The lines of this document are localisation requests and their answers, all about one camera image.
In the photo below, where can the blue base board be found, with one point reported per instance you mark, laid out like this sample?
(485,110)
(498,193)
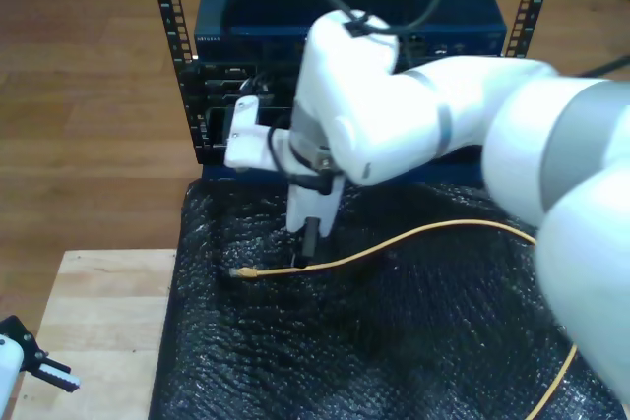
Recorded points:
(221,173)

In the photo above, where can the black bubble wrap mat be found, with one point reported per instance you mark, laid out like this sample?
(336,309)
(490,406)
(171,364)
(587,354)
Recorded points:
(344,341)

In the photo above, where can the black Dell rack server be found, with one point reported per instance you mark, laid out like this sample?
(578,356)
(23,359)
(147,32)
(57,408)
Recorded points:
(221,88)

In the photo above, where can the black perforated equipment rack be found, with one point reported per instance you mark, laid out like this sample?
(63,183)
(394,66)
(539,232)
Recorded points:
(189,95)

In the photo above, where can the blue Netgear network switch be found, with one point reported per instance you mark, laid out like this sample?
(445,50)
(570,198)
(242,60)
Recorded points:
(275,7)

